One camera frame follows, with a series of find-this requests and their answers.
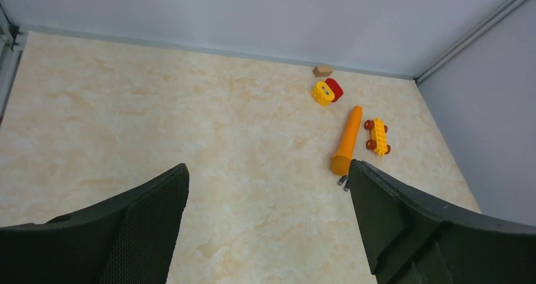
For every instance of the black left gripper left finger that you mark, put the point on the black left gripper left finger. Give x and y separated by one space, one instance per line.
128 238

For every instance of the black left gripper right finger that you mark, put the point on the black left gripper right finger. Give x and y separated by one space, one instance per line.
410 236

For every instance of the yellow toy car red wheels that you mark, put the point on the yellow toy car red wheels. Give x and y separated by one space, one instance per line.
377 142

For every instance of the orange toy microphone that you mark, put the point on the orange toy microphone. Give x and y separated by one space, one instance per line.
341 159

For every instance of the red round toy block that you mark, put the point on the red round toy block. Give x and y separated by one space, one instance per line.
335 88

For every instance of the yellow round toy block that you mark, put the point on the yellow round toy block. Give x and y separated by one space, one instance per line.
322 94

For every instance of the small wooden block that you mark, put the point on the small wooden block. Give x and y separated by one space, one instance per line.
322 71

